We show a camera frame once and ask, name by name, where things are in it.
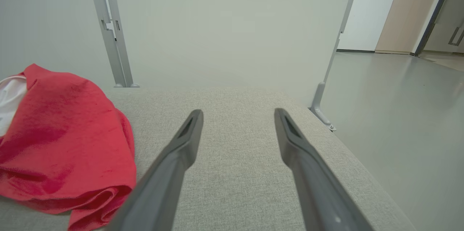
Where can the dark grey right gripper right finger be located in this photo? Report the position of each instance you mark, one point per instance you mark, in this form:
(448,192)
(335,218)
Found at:
(319,187)

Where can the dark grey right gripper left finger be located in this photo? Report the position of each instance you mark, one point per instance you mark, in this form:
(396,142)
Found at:
(163,180)

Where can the red basketball jersey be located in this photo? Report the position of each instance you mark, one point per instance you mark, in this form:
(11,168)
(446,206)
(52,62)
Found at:
(61,133)

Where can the light wooden cabinet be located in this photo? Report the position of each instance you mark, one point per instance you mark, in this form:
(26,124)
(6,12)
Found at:
(406,13)

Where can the grey post with foot bracket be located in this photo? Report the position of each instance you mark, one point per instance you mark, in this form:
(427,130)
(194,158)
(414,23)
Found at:
(335,49)

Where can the dark wall baseboard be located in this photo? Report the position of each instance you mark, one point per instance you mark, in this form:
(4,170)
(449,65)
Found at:
(355,50)

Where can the grey metal partition post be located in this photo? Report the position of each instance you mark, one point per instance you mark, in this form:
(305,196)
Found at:
(105,35)
(121,42)

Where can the dark door frame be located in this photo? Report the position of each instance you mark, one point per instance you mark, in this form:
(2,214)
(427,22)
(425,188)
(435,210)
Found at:
(433,13)

